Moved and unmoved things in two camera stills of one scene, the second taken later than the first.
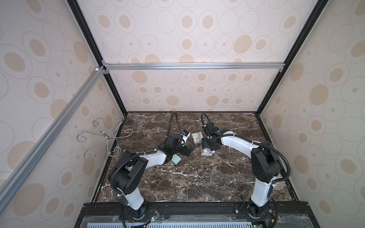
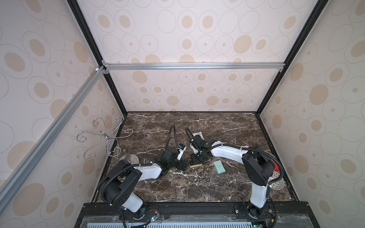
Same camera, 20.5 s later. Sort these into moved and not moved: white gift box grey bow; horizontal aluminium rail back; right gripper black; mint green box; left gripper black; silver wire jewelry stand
Moved: right gripper black; mint green box; left gripper black
Not moved: horizontal aluminium rail back; silver wire jewelry stand; white gift box grey bow
